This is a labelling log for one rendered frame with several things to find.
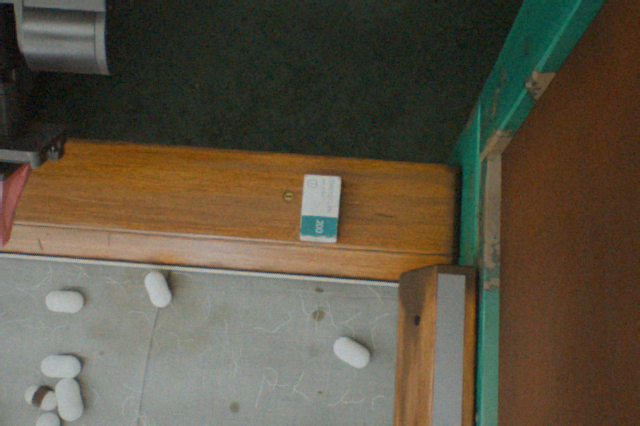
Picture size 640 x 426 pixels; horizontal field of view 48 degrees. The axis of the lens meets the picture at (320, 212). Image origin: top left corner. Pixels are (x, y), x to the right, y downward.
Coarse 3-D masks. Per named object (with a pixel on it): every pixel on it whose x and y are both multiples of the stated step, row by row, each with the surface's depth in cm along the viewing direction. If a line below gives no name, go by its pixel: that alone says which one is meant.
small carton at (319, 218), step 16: (304, 176) 69; (320, 176) 69; (304, 192) 68; (320, 192) 68; (336, 192) 68; (304, 208) 68; (320, 208) 68; (336, 208) 68; (304, 224) 67; (320, 224) 67; (336, 224) 67; (320, 240) 68; (336, 240) 68
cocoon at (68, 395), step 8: (64, 384) 66; (72, 384) 66; (56, 392) 66; (64, 392) 66; (72, 392) 66; (64, 400) 66; (72, 400) 66; (80, 400) 67; (64, 408) 66; (72, 408) 66; (80, 408) 66; (64, 416) 66; (72, 416) 66
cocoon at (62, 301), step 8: (48, 296) 69; (56, 296) 68; (64, 296) 68; (72, 296) 68; (80, 296) 69; (48, 304) 68; (56, 304) 68; (64, 304) 68; (72, 304) 68; (80, 304) 69; (72, 312) 69
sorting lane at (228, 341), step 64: (0, 256) 71; (0, 320) 70; (64, 320) 70; (128, 320) 70; (192, 320) 70; (256, 320) 70; (320, 320) 69; (384, 320) 69; (0, 384) 68; (128, 384) 68; (192, 384) 68; (256, 384) 68; (320, 384) 68; (384, 384) 68
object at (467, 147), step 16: (480, 96) 65; (464, 128) 72; (464, 144) 71; (448, 160) 81; (464, 160) 71; (464, 176) 70; (464, 192) 69; (464, 208) 69; (464, 224) 68; (464, 240) 68; (464, 256) 67
